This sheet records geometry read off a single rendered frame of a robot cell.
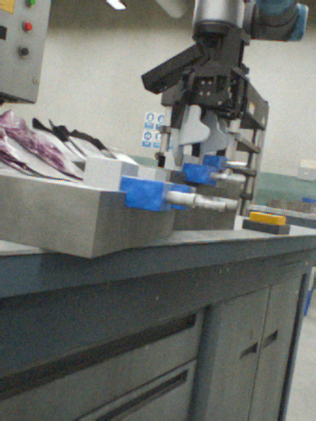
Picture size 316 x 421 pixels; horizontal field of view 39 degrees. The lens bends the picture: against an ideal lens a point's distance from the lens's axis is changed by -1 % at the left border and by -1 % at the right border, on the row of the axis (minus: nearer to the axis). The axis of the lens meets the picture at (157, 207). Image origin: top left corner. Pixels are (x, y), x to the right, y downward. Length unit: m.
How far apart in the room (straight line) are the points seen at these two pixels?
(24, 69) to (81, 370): 1.17
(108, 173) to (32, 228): 0.09
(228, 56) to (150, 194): 0.35
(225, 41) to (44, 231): 0.44
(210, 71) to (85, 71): 8.12
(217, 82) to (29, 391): 0.48
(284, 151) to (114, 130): 3.01
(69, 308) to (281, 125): 6.83
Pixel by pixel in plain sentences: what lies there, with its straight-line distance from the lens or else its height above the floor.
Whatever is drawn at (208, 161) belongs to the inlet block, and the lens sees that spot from 1.00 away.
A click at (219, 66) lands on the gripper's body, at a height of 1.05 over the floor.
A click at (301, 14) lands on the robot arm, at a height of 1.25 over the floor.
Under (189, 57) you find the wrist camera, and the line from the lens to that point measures 0.72.
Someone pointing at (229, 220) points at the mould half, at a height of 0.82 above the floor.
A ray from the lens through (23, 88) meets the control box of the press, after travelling 1.57.
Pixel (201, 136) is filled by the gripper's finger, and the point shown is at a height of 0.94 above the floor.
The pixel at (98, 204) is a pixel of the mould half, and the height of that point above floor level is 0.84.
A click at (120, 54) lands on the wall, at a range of 8.48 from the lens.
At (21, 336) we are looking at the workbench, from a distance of 0.46.
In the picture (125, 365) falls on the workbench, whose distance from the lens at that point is 0.65.
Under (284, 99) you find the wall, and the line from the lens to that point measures 7.31.
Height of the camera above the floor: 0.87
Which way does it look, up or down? 3 degrees down
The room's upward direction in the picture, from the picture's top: 9 degrees clockwise
